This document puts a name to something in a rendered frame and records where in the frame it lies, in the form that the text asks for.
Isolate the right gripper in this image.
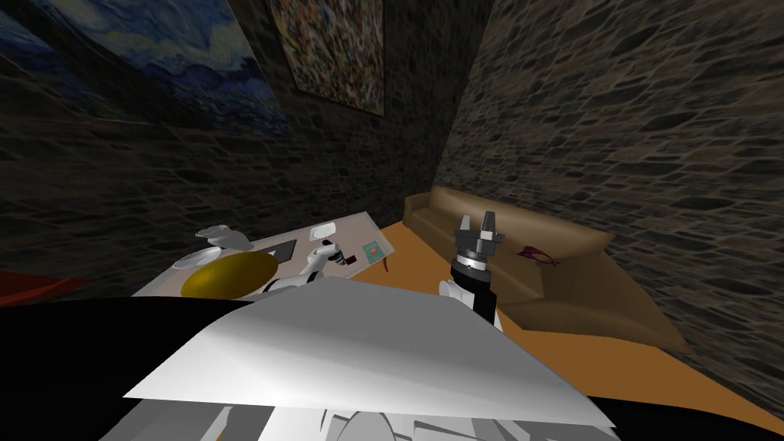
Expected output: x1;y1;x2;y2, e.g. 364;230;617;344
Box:
453;211;507;258

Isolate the pale grey table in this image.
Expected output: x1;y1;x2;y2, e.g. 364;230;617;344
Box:
131;211;397;301

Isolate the black flat book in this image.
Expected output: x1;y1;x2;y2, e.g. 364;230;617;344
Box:
260;239;299;265

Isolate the purple cloth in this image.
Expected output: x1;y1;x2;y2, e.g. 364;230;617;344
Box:
516;244;561;268

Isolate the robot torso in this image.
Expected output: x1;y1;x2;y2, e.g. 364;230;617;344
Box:
97;275;617;441

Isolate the brown sofa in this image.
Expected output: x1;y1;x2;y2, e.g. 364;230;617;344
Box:
402;186;694;356

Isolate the yellow bowl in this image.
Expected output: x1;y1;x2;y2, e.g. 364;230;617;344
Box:
180;250;280;301

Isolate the pale grey crumpled cloth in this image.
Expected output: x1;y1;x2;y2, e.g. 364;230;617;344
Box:
195;224;253;253

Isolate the white plate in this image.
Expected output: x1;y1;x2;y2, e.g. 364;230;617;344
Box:
171;246;224;271

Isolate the colourful speckled painting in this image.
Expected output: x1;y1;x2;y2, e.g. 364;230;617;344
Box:
268;0;387;119

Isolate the blue swirly painting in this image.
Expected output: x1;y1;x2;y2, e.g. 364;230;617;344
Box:
0;0;292;139

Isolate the red flat shape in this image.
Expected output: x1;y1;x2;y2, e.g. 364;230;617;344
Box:
0;271;94;309

